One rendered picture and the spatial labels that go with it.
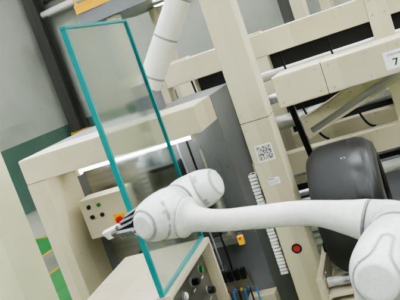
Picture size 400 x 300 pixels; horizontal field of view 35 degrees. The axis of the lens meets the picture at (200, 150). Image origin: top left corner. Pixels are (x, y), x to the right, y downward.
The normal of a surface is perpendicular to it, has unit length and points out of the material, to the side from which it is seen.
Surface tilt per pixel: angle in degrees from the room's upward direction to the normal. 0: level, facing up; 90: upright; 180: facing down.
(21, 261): 90
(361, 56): 90
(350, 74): 90
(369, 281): 85
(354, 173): 48
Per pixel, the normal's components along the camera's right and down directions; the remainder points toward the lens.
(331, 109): -0.25, 0.24
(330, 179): -0.40, -0.44
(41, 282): 0.83, -0.21
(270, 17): -0.44, 0.29
